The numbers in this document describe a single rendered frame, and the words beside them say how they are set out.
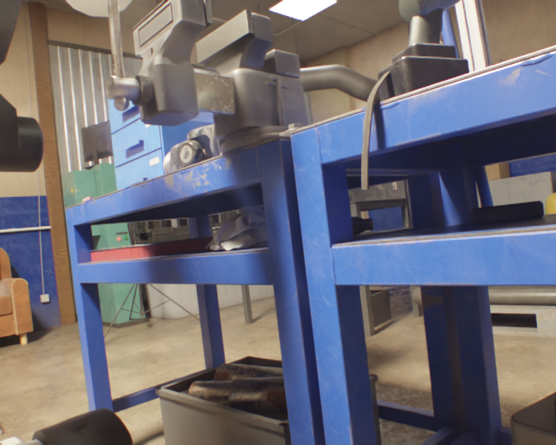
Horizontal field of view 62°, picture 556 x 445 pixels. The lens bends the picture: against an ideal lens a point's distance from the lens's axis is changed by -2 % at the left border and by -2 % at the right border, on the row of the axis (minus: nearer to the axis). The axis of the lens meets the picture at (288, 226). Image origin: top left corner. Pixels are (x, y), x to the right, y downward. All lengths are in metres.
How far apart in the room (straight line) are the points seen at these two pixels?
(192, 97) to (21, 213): 4.64
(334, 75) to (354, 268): 4.61
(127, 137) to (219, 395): 0.90
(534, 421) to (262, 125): 0.66
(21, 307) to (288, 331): 3.82
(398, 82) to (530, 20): 5.80
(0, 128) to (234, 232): 0.49
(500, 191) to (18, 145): 5.31
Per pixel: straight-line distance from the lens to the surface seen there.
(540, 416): 0.89
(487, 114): 0.60
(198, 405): 1.34
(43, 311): 5.40
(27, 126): 1.07
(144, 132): 1.60
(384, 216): 7.15
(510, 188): 5.81
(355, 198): 3.71
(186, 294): 4.64
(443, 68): 0.72
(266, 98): 0.89
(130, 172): 1.69
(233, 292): 4.94
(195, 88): 0.82
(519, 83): 0.59
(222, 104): 0.85
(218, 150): 1.20
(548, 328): 2.78
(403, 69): 0.68
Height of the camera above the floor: 0.70
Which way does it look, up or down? level
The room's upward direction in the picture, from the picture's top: 7 degrees counter-clockwise
